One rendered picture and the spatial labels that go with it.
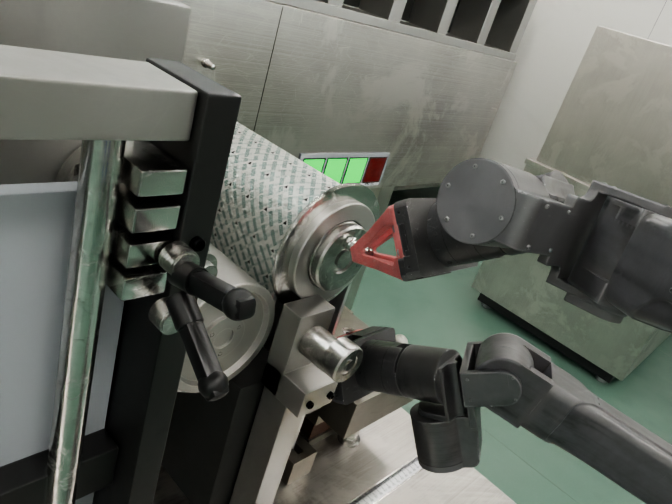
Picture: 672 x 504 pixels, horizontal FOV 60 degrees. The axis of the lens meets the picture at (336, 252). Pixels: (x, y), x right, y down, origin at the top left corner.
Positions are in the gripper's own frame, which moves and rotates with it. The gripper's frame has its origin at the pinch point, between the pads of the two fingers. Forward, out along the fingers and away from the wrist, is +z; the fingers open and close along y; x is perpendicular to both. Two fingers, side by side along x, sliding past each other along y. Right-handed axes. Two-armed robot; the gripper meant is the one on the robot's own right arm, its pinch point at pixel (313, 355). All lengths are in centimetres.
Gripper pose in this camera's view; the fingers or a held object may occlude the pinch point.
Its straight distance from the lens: 73.4
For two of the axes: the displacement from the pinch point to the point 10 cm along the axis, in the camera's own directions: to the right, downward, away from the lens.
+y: 6.7, -1.3, 7.4
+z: -7.4, 0.1, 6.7
